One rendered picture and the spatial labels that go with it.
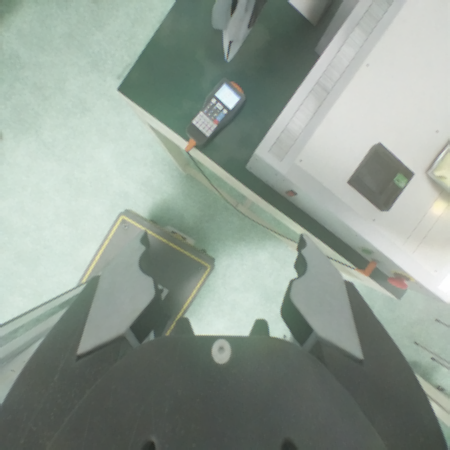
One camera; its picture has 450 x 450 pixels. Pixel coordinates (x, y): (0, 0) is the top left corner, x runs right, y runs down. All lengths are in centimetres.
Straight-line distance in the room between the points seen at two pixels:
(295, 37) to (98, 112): 145
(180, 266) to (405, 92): 111
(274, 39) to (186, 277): 111
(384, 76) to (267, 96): 28
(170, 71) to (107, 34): 145
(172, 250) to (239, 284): 73
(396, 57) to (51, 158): 199
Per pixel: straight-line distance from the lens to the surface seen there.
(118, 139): 156
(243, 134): 50
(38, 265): 198
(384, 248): 56
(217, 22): 40
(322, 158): 44
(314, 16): 78
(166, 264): 97
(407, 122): 63
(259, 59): 65
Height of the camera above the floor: 117
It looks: 85 degrees down
